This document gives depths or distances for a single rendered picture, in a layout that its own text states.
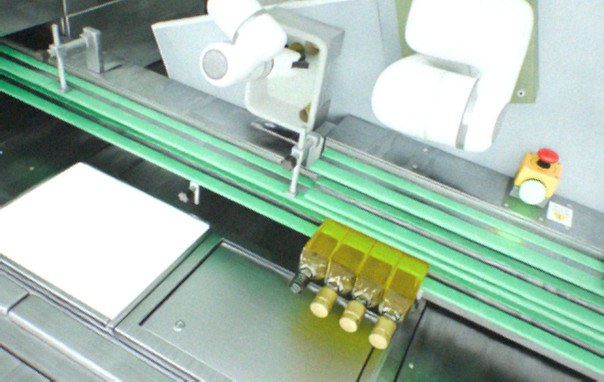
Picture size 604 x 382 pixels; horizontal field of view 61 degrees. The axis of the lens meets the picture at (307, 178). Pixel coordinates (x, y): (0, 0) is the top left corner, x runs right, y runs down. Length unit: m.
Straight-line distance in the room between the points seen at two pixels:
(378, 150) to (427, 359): 0.44
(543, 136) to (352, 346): 0.55
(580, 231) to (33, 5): 1.38
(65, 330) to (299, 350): 0.43
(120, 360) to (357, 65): 0.74
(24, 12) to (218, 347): 0.98
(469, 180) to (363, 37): 0.36
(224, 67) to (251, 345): 0.52
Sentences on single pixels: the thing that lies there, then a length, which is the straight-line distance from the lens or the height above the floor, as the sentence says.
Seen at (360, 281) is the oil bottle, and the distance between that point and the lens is 0.96.
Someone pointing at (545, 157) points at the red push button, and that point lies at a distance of 1.04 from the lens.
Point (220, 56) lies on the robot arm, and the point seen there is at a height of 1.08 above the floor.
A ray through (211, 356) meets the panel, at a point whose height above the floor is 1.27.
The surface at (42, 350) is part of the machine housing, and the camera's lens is 1.08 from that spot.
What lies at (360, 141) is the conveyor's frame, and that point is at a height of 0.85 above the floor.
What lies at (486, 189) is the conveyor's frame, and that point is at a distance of 1.06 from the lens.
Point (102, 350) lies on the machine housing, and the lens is 1.03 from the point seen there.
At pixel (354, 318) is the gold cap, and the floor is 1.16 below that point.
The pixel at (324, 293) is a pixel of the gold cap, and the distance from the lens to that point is 0.93.
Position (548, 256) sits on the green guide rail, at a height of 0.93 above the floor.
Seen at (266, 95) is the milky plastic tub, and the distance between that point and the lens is 1.22.
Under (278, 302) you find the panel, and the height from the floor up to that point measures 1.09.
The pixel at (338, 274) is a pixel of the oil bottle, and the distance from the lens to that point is 0.96.
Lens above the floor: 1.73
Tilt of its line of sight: 48 degrees down
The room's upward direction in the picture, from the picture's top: 138 degrees counter-clockwise
